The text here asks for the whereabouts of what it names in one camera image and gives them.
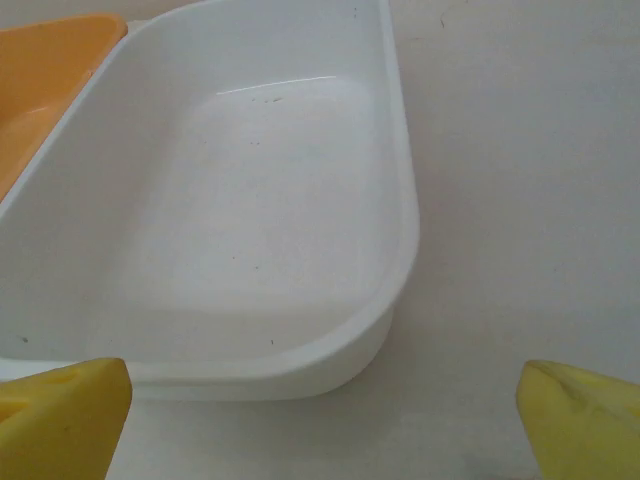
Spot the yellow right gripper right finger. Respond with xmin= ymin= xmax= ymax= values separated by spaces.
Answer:
xmin=515 ymin=358 xmax=640 ymax=480

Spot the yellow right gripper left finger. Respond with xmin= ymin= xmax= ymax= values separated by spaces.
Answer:
xmin=0 ymin=356 xmax=134 ymax=480

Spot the white plastic bin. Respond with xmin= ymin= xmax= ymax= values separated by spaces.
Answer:
xmin=0 ymin=0 xmax=421 ymax=401

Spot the orange plastic bin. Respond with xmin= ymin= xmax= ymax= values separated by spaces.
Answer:
xmin=0 ymin=13 xmax=129 ymax=206

